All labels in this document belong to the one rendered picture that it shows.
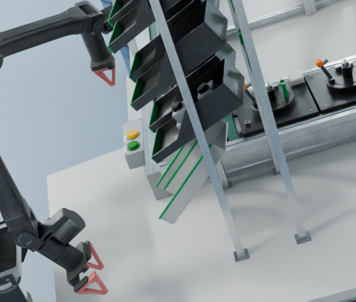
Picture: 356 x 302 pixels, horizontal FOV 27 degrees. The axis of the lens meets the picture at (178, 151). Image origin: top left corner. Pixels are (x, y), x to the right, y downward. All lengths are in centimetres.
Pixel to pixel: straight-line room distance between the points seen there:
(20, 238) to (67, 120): 315
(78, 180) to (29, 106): 274
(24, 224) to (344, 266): 79
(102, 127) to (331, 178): 263
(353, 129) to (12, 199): 107
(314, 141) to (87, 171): 80
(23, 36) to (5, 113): 340
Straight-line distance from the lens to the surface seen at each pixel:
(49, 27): 201
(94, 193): 249
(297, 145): 230
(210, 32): 169
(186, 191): 193
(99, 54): 219
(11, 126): 514
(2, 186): 172
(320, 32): 301
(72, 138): 467
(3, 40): 194
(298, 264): 197
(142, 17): 169
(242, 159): 229
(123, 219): 233
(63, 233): 180
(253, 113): 238
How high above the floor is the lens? 220
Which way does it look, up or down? 32 degrees down
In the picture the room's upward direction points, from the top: 20 degrees counter-clockwise
